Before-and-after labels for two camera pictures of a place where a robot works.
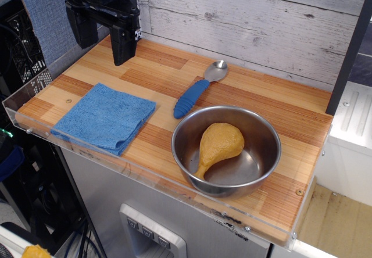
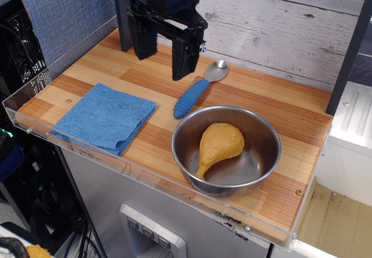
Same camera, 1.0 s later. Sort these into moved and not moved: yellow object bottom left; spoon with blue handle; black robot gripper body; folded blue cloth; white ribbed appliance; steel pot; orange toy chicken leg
Moved: black robot gripper body
Not moved: spoon with blue handle; yellow object bottom left; steel pot; orange toy chicken leg; folded blue cloth; white ribbed appliance
